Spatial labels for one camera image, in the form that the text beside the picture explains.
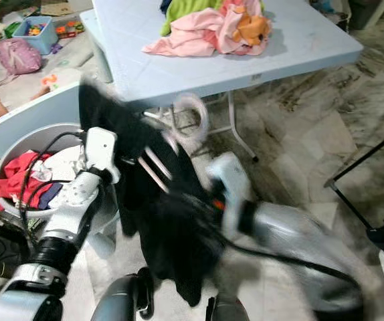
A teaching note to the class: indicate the black garment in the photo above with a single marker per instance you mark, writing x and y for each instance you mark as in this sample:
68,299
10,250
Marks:
152,234

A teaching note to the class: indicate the pink metal clothes hanger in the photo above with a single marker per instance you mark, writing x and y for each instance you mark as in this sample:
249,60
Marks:
204,124

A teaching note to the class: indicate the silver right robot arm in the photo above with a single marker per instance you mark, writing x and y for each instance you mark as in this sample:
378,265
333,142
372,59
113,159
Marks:
292,234

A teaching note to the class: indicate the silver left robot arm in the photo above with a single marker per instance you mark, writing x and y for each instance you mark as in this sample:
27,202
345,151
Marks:
78,194

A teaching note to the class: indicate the red garment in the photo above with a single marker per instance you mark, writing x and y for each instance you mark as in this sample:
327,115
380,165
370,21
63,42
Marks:
11,184

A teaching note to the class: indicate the grey round laundry basket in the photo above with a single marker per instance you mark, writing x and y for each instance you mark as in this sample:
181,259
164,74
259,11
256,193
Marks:
38,137

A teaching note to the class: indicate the pink backpack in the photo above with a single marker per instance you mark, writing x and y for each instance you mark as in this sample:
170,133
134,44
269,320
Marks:
18,57

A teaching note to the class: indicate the white floor mat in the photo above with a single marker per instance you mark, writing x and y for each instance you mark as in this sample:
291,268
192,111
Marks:
68,79

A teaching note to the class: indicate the blue toy bin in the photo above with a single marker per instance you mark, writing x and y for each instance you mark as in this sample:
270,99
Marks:
45,43

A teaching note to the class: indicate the colourful toy set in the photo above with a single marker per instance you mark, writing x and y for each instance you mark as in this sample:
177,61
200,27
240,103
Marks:
70,29

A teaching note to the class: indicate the light blue plastic stool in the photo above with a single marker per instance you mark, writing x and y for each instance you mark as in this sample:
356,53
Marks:
93,33

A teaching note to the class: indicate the robot left leg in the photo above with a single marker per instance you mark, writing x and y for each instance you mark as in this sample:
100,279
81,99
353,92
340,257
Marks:
118,301

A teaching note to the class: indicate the robot leg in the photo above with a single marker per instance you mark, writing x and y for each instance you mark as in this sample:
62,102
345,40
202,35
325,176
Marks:
118,301
225,311

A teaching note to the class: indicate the green garment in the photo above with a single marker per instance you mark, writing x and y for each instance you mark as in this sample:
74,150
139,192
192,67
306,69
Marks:
185,10

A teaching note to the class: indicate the robot right leg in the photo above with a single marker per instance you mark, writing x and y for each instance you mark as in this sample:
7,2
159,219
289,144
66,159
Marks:
225,311

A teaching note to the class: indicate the orange plush toy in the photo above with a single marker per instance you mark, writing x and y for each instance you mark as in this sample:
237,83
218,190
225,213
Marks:
252,28

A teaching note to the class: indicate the light blue plastic folding table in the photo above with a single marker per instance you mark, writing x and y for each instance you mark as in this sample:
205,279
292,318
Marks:
306,47

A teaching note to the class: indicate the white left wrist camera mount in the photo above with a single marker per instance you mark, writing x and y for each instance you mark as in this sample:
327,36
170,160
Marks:
102,150

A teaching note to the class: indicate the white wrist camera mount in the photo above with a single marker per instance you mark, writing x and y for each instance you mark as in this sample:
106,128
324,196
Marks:
229,177
102,150

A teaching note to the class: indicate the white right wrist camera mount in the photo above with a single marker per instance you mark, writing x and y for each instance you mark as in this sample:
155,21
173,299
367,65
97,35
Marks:
229,177

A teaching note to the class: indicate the black metal rack frame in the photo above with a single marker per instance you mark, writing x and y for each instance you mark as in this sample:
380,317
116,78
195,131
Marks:
366,154

